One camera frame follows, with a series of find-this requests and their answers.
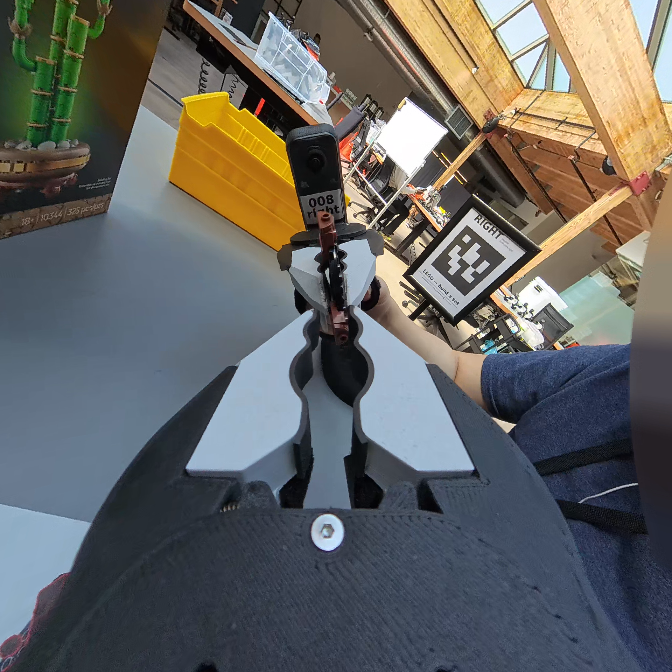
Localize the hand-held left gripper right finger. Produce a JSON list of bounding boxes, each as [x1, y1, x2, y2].
[[344, 307, 477, 509]]

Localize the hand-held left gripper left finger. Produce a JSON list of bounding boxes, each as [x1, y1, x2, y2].
[[185, 310, 322, 509]]

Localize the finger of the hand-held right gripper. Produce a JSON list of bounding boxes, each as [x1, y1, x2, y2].
[[288, 247, 330, 316], [336, 243, 377, 309]]

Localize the round black brick plate assembly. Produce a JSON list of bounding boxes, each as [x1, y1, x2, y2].
[[315, 212, 351, 347]]

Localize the person's right forearm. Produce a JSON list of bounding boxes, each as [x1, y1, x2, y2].
[[391, 307, 491, 410]]

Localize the grey desk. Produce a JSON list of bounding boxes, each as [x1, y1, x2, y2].
[[0, 105, 368, 644]]

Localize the person's right hand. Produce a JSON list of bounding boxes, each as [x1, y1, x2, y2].
[[362, 277, 407, 329]]

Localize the black office chair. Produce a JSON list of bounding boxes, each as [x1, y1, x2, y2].
[[336, 102, 376, 153], [362, 157, 415, 237]]

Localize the stacked yellow storage bins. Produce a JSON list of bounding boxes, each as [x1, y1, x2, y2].
[[169, 91, 351, 252]]

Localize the white board on stand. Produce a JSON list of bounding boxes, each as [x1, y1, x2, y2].
[[344, 96, 450, 232]]

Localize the clear plastic compartment organizer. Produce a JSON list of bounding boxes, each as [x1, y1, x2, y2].
[[254, 12, 331, 104]]

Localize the black framed marker sign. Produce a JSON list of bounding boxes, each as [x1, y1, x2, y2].
[[403, 195, 543, 326]]

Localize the wooden workbench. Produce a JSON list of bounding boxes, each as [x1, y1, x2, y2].
[[181, 0, 316, 127]]

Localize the person's blue shirt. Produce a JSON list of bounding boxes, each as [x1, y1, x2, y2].
[[480, 344, 672, 672]]

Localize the black bamboo brick set box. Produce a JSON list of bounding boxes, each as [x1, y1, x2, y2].
[[0, 0, 171, 239]]

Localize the red black knit fabric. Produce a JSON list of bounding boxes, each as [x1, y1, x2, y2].
[[0, 572, 71, 672]]

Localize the metal wall vent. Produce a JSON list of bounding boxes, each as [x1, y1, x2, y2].
[[446, 105, 473, 140]]

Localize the black strap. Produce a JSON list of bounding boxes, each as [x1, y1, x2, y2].
[[535, 438, 633, 476], [556, 499, 649, 533]]

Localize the thin white cable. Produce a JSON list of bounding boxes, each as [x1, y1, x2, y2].
[[577, 482, 638, 505]]

